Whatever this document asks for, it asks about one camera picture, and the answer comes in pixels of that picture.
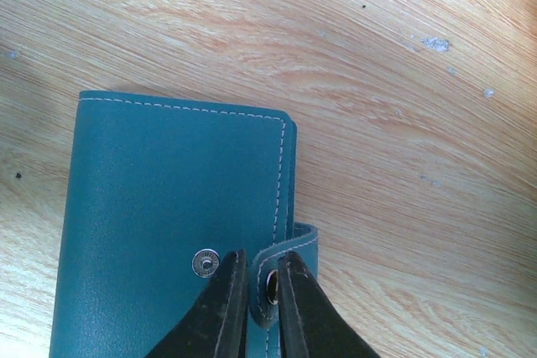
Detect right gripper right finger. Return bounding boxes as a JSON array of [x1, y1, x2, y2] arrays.
[[278, 252, 378, 358]]

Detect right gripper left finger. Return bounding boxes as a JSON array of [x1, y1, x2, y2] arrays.
[[148, 250, 248, 358]]

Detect teal card holder wallet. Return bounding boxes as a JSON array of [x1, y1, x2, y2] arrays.
[[50, 91, 318, 357]]

